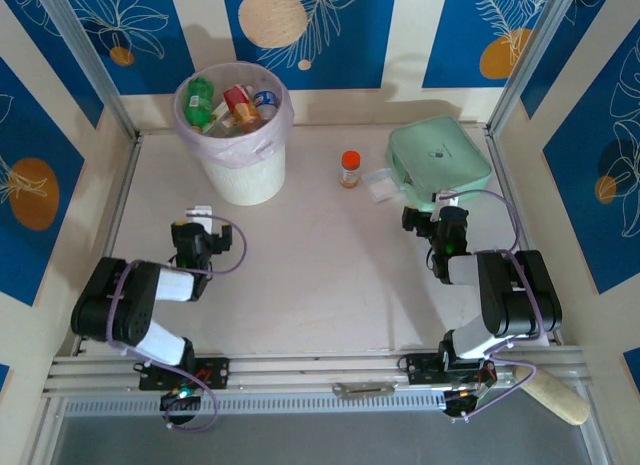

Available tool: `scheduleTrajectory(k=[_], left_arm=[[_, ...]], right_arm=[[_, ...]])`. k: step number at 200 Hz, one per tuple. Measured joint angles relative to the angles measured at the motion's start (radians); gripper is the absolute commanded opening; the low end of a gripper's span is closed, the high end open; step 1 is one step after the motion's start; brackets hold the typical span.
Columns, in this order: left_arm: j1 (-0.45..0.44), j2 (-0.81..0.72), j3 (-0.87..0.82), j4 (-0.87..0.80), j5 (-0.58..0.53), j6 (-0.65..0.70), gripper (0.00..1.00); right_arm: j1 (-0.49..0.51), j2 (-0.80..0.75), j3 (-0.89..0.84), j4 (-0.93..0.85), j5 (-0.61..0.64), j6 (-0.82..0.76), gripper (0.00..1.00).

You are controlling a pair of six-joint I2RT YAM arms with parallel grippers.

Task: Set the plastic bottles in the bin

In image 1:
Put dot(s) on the small clear green-banded bottle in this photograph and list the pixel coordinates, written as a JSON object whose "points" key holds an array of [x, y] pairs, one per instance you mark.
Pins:
{"points": [[225, 121]]}

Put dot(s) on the green Sprite plastic bottle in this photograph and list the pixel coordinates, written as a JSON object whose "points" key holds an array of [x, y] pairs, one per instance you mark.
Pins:
{"points": [[200, 105]]}

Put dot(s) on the white-capped blue label bottle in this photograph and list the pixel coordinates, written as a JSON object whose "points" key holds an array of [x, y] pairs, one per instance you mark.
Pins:
{"points": [[266, 102]]}

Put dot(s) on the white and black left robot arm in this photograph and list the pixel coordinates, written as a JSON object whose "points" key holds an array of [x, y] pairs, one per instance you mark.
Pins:
{"points": [[115, 305]]}

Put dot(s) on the white trash bin pink liner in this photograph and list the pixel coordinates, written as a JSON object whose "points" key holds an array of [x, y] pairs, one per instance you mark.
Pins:
{"points": [[225, 150]]}

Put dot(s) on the mint green zip pouch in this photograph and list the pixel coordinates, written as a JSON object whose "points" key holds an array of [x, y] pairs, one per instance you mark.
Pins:
{"points": [[440, 160]]}

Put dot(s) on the orange-capped pill bottle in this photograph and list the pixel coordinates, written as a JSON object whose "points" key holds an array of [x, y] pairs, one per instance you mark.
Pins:
{"points": [[350, 170]]}

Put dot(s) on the small controller circuit board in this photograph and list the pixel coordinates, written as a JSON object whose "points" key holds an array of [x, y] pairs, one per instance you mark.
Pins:
{"points": [[465, 397], [180, 394]]}

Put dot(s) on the metal latch plate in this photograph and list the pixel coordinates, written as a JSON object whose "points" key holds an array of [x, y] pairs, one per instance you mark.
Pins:
{"points": [[365, 389]]}

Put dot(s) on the beige foam roller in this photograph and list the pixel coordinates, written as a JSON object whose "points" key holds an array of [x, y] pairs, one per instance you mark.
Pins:
{"points": [[555, 397]]}

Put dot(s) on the aluminium table edge rail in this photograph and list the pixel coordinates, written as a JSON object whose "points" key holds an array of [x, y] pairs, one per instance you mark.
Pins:
{"points": [[506, 175], [122, 185]]}

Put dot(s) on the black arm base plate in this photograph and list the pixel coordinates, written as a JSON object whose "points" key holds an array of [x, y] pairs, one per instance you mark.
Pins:
{"points": [[215, 372], [420, 369]]}

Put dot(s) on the wide aluminium extrusion rail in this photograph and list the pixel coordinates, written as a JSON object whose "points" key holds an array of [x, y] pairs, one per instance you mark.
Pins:
{"points": [[300, 372]]}

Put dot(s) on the aluminium frame post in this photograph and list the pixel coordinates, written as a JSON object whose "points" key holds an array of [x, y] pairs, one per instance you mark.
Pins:
{"points": [[92, 60], [529, 60]]}

